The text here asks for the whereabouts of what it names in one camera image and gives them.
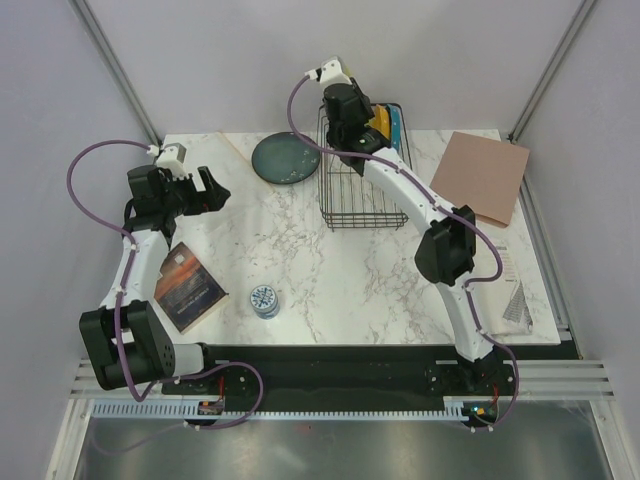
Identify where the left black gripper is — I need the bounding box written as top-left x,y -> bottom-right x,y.
160,167 -> 229,218

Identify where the orange polka dot plate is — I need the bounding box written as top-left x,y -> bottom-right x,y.
368,104 -> 391,140

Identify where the blue polka dot plate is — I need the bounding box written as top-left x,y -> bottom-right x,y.
387,104 -> 402,152

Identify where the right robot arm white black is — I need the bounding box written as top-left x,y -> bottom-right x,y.
323,81 -> 503,394

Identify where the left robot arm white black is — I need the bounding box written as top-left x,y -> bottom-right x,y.
79,165 -> 230,393

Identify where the dark grey round plate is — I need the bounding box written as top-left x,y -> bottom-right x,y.
251,132 -> 320,185

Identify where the dark hardcover book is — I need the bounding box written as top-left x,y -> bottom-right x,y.
154,242 -> 229,334

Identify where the blue white ceramic cup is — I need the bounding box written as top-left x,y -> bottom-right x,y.
249,285 -> 280,320

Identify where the white paper sheet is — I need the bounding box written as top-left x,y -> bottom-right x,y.
474,232 -> 560,345

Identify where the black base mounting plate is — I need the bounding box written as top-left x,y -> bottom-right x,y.
162,345 -> 516,411

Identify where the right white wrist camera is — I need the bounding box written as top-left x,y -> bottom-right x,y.
306,56 -> 349,88

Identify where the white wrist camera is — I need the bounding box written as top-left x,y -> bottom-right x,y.
306,56 -> 349,88
146,143 -> 188,179

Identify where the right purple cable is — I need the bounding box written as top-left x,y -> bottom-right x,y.
288,72 -> 521,434

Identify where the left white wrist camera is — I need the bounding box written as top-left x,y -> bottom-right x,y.
146,143 -> 188,179

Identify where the black wire dish rack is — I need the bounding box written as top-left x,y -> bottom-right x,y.
316,103 -> 413,230

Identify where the white slotted cable duct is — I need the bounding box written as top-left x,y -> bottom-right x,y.
91,399 -> 496,421

